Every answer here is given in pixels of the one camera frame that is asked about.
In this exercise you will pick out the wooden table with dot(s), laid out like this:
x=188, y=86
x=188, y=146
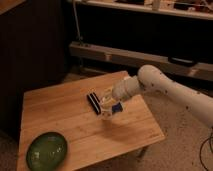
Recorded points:
x=64, y=108

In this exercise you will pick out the clear bottle with blue cap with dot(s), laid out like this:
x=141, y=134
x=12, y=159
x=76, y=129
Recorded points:
x=109, y=112

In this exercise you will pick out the long wooden bench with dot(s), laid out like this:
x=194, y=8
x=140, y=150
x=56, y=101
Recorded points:
x=137, y=59

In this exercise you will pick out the upper wooden shelf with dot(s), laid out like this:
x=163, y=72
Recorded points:
x=141, y=8

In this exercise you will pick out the green glass bowl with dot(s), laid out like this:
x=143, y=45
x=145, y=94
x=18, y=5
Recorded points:
x=46, y=152

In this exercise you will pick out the dark wooden cabinet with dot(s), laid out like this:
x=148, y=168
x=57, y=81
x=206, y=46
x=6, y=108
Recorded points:
x=32, y=55

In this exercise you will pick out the black handle on bench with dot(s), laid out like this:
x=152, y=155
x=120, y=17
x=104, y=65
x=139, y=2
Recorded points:
x=182, y=62

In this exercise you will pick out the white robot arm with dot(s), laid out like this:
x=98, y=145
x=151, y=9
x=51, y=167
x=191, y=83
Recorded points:
x=150, y=78

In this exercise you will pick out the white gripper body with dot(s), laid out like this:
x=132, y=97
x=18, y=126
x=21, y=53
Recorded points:
x=106, y=99

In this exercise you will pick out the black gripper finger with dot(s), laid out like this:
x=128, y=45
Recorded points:
x=97, y=101
x=93, y=104

